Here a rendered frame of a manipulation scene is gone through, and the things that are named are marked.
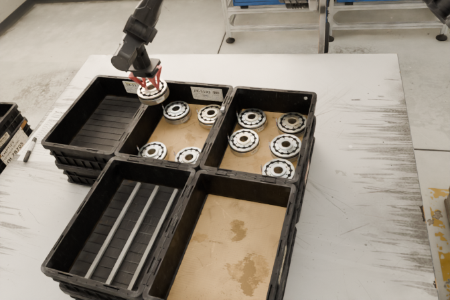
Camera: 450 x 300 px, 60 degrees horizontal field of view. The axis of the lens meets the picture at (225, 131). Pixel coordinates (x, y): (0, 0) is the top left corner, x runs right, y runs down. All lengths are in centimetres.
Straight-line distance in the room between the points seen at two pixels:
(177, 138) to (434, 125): 174
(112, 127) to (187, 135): 32
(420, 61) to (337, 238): 212
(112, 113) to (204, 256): 77
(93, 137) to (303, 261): 89
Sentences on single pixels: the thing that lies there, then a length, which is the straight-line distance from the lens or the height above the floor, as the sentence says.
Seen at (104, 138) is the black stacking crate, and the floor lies 83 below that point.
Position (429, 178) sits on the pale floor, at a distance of 240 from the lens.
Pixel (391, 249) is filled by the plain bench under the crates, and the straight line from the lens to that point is 129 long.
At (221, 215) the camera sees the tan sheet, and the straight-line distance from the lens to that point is 119.
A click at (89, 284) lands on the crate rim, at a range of 108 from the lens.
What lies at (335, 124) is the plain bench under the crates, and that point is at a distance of 160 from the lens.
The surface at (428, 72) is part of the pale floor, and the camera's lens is 310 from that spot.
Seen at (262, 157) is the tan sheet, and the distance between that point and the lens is 130.
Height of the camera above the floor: 181
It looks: 44 degrees down
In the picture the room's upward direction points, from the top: 11 degrees counter-clockwise
